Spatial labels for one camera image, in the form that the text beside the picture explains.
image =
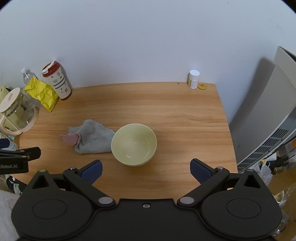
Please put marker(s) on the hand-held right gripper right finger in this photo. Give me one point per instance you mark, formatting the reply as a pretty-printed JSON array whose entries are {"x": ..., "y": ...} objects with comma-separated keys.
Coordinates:
[{"x": 200, "y": 172}]

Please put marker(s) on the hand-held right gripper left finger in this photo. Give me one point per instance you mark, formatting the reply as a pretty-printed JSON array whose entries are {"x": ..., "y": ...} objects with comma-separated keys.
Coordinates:
[{"x": 92, "y": 172}]

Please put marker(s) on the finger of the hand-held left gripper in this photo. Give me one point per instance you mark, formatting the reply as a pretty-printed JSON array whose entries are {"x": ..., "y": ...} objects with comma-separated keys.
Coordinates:
[{"x": 27, "y": 153}]

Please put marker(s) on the grey cleaning cloth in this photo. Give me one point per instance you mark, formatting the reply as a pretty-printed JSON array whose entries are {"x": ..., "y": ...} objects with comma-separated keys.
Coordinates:
[{"x": 92, "y": 136}]

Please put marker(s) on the pale green ceramic bowl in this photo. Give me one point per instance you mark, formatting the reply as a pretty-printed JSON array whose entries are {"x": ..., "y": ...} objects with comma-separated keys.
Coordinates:
[{"x": 134, "y": 144}]

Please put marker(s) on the small blue white container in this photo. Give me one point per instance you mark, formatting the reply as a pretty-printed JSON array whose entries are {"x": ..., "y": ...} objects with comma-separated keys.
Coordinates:
[{"x": 8, "y": 144}]

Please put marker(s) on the glass kettle cream lid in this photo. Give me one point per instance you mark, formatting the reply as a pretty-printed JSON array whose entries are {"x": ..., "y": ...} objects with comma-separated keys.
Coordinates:
[{"x": 16, "y": 111}]

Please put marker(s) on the white fabric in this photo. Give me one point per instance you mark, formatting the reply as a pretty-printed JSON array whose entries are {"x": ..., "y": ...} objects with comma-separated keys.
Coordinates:
[{"x": 7, "y": 213}]

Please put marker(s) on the crumpled yellow foil bag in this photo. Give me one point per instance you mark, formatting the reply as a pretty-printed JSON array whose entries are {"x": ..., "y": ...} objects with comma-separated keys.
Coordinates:
[{"x": 44, "y": 95}]

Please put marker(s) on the white plastic bag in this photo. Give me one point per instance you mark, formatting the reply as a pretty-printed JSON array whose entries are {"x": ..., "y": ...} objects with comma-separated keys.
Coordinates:
[{"x": 263, "y": 172}]

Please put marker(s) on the pale green packet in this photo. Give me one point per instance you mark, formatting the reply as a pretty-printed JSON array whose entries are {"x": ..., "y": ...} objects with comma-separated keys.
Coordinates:
[{"x": 3, "y": 90}]

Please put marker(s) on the red lid patterned tumbler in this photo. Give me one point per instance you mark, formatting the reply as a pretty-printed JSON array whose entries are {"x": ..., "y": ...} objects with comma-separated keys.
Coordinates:
[{"x": 60, "y": 85}]

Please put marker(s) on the clear plastic water bottle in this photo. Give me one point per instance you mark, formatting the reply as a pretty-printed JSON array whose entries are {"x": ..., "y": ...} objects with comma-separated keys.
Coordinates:
[{"x": 26, "y": 75}]

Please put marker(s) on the brown cardboard box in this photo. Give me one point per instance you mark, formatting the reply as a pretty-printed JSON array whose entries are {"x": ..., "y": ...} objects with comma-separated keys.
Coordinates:
[{"x": 286, "y": 178}]

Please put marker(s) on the yellow round cap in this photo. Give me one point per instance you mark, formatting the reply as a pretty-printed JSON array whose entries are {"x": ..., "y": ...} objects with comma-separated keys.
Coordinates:
[{"x": 202, "y": 86}]

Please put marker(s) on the white pill bottle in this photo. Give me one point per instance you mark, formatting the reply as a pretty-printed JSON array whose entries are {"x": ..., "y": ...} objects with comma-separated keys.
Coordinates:
[{"x": 193, "y": 80}]

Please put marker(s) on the white air purifier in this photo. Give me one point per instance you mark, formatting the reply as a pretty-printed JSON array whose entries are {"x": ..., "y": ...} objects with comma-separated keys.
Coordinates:
[{"x": 272, "y": 104}]

